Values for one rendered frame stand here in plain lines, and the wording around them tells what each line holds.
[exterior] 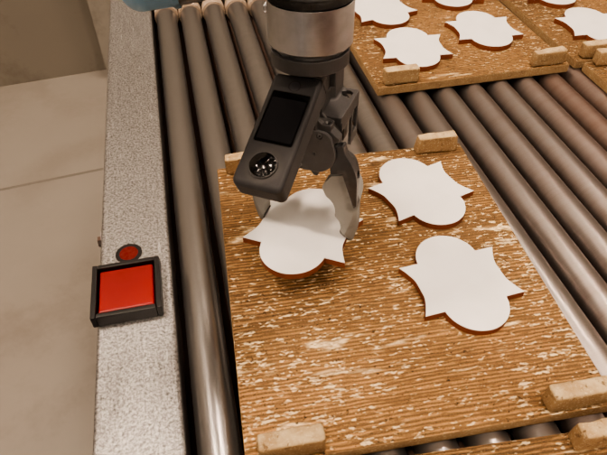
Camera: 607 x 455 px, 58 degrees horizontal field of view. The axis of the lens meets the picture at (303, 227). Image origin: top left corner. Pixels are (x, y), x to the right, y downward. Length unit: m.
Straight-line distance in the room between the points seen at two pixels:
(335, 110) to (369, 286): 0.20
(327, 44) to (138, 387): 0.37
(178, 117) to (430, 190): 0.41
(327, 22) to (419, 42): 0.60
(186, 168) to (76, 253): 1.29
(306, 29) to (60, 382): 1.44
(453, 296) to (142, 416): 0.34
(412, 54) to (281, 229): 0.51
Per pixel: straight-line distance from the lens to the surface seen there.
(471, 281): 0.64
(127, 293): 0.65
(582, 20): 1.24
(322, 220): 0.62
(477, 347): 0.60
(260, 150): 0.47
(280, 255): 0.58
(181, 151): 0.84
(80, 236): 2.11
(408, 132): 0.87
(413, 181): 0.74
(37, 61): 3.03
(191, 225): 0.72
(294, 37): 0.48
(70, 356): 1.80
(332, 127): 0.52
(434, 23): 1.16
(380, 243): 0.66
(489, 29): 1.14
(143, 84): 1.02
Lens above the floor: 1.42
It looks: 46 degrees down
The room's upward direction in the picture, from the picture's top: straight up
